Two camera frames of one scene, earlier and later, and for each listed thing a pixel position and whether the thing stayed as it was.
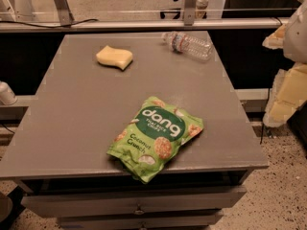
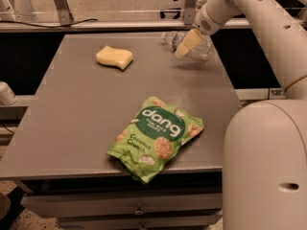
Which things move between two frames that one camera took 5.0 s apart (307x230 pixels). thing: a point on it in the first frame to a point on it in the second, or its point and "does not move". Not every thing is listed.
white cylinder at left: [7, 95] does not move
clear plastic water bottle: [187, 46] does not move
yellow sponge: [118, 57] does not move
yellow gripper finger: [289, 92] to [205, 25]
